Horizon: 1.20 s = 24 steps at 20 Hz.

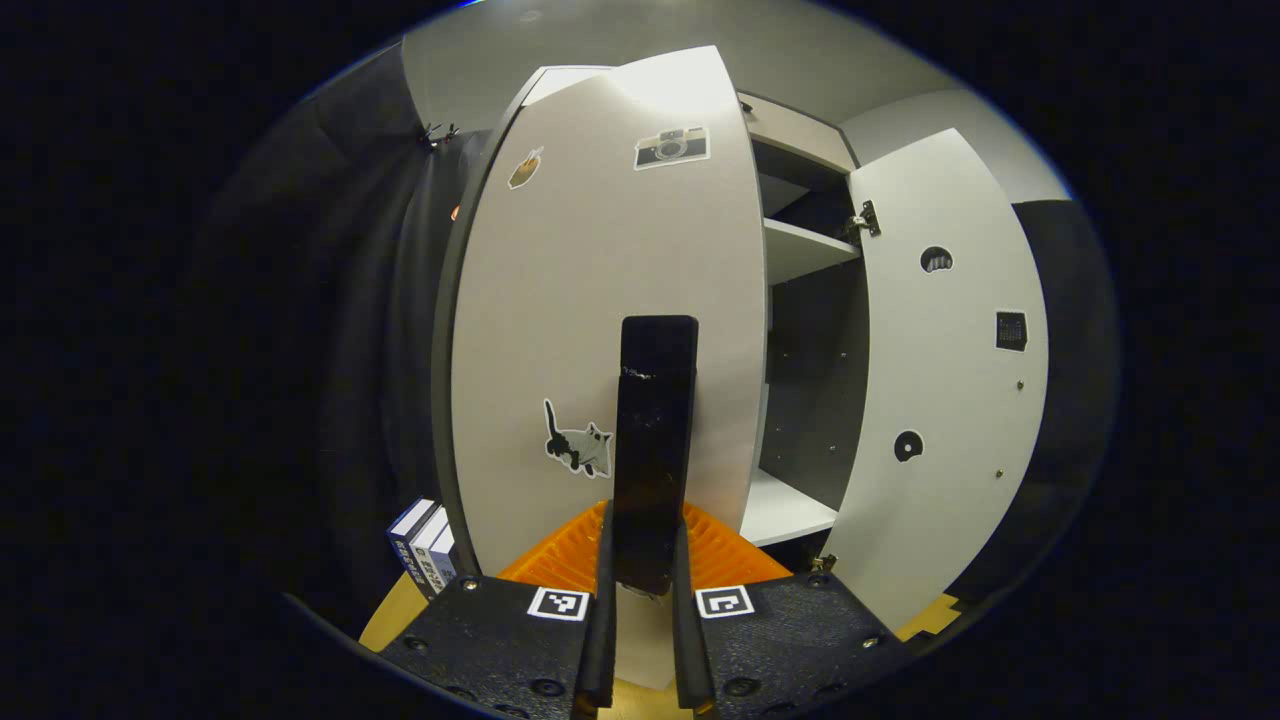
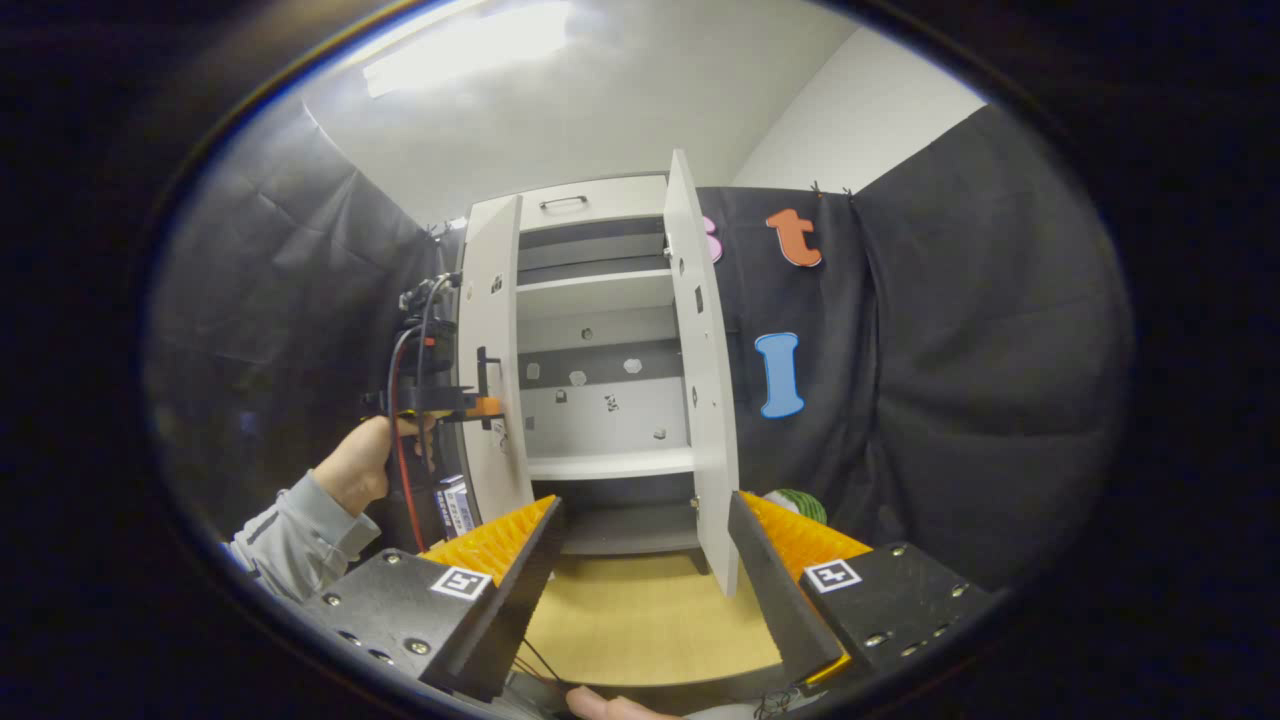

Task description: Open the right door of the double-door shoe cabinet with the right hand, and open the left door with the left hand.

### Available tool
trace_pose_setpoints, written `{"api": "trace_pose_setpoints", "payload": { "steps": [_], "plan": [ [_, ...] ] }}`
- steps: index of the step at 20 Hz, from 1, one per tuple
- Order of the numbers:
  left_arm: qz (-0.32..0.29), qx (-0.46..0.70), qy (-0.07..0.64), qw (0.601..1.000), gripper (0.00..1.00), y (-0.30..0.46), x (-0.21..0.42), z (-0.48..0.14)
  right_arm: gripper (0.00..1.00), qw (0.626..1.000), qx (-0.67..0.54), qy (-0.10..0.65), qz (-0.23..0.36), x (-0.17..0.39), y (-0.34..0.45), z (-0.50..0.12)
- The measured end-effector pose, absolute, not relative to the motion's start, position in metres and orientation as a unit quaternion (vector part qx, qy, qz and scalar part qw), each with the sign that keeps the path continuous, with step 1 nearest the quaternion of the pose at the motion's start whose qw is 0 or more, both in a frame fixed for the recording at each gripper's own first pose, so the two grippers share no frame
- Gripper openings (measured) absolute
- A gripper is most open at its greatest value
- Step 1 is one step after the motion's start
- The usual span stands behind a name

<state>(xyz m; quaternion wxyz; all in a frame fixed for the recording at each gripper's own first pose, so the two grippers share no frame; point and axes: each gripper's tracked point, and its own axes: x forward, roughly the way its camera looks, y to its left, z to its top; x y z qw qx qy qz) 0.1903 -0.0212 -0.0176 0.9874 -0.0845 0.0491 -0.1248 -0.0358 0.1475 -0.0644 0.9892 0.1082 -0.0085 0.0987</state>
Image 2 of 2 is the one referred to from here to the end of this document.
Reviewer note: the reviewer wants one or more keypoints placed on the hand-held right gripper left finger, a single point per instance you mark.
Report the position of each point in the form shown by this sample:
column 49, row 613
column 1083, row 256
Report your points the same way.
column 510, row 610

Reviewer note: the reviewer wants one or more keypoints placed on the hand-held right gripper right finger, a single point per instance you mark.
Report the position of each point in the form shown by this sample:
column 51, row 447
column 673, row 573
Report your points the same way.
column 780, row 600

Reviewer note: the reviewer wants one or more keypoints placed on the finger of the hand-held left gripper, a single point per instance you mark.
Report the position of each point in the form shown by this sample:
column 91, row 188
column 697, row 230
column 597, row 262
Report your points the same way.
column 488, row 407

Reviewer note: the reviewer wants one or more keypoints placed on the beige door with camera sticker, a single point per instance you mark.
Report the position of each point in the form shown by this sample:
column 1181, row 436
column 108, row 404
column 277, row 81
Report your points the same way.
column 495, row 300

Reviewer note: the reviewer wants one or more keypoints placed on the beige double-door shoe cabinet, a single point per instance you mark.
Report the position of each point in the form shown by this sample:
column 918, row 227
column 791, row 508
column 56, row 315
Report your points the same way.
column 600, row 430

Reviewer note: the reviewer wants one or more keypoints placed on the beige door with headphone sticker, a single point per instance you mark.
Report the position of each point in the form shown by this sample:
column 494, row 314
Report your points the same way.
column 705, row 400

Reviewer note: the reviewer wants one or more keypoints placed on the white cabinet shelf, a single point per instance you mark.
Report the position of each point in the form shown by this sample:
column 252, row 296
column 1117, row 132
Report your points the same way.
column 595, row 293
column 610, row 464

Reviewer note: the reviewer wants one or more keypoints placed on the watermelon slice toy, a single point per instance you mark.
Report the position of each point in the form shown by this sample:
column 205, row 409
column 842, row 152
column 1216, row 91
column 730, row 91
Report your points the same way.
column 800, row 503

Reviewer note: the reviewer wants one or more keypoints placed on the blue and white box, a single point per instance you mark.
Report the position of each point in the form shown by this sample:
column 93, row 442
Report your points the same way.
column 457, row 508

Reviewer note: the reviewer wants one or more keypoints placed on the black backdrop cloth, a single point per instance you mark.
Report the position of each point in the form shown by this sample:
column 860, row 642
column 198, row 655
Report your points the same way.
column 950, row 350

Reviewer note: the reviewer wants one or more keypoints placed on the ceiling light panel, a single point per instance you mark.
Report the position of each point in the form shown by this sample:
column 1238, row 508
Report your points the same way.
column 470, row 45

